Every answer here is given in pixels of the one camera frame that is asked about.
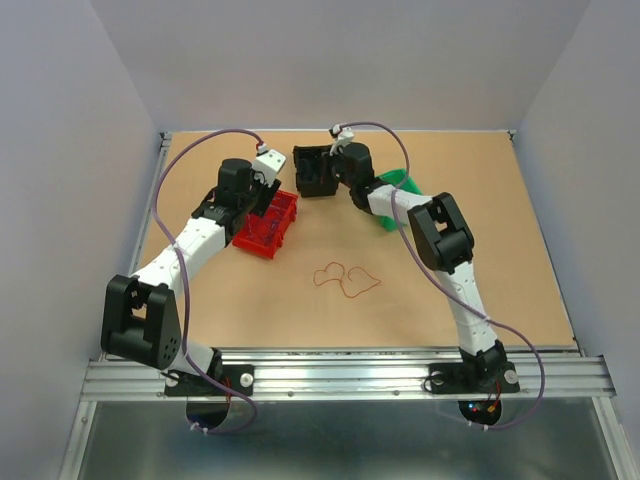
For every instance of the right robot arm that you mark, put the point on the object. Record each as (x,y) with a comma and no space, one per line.
(442,245)

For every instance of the green plastic bin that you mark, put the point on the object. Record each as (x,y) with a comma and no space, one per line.
(407,187)

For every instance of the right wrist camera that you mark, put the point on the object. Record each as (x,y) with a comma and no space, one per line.
(342,136)

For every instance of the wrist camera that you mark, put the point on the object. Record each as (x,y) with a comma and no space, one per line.
(268,164)
(342,136)

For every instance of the aluminium left side rail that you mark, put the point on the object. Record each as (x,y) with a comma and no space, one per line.
(86,410)

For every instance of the aluminium front rail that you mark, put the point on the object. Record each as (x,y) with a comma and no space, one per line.
(373,374)

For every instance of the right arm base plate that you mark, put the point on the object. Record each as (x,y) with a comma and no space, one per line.
(450,380)

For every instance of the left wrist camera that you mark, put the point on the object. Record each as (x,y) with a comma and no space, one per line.
(268,164)

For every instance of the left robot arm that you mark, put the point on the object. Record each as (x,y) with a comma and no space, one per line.
(141,322)

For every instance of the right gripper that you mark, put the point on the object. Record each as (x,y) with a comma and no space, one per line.
(338,155)

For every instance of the black plastic bin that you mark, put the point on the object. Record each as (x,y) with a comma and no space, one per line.
(313,171)

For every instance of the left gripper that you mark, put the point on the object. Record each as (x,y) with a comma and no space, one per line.
(267,194)

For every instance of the red plastic bin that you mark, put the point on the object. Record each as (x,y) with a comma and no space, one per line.
(264,236)

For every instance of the aluminium rail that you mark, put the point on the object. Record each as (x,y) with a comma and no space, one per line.
(86,410)
(373,374)

